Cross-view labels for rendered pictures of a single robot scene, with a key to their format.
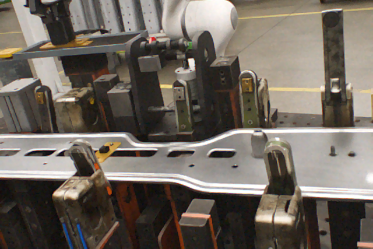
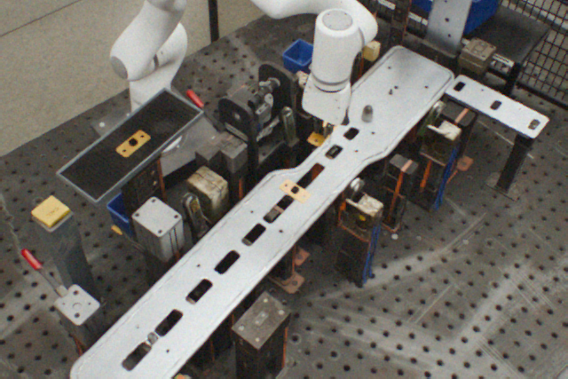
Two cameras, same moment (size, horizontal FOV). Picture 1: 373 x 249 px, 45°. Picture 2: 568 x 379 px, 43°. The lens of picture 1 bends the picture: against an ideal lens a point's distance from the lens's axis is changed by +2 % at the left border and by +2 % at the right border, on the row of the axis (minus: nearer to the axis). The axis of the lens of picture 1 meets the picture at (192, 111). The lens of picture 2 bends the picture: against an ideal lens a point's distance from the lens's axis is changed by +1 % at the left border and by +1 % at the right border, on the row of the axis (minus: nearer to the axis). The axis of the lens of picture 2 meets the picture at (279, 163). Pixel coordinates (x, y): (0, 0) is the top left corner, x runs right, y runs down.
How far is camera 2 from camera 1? 1.83 m
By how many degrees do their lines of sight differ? 65
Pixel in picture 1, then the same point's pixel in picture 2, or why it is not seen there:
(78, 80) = (144, 176)
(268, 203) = (445, 130)
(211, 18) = (179, 42)
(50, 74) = not seen: outside the picture
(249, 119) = not seen: hidden behind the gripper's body
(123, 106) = (242, 159)
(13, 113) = (175, 240)
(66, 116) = (219, 201)
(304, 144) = (370, 97)
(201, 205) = (398, 160)
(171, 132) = (267, 152)
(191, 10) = not seen: hidden behind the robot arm
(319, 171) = (404, 105)
